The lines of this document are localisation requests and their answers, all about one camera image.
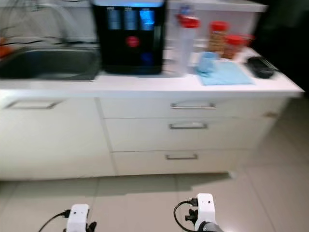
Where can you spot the black water dispenser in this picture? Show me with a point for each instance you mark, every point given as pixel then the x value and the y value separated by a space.
pixel 130 38

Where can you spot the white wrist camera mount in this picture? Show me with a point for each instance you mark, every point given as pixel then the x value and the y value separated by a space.
pixel 78 218
pixel 205 208

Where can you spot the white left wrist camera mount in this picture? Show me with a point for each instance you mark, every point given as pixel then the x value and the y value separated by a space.
pixel 78 218

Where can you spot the white cabinet door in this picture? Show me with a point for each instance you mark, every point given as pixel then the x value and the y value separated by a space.
pixel 53 145

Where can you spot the tall jar red lid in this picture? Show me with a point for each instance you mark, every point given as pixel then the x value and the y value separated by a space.
pixel 218 38

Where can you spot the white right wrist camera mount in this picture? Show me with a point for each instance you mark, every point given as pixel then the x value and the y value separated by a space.
pixel 205 208

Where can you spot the clear bottle red cap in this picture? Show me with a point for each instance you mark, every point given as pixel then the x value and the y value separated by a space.
pixel 187 46

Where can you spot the light blue cloth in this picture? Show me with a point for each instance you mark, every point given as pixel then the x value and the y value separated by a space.
pixel 229 76

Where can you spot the black dish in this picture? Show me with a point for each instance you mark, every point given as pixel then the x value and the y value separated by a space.
pixel 261 68

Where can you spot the short jar red lid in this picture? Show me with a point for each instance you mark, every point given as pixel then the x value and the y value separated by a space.
pixel 232 47

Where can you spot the steel kitchen sink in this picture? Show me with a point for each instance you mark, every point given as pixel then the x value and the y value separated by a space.
pixel 50 65

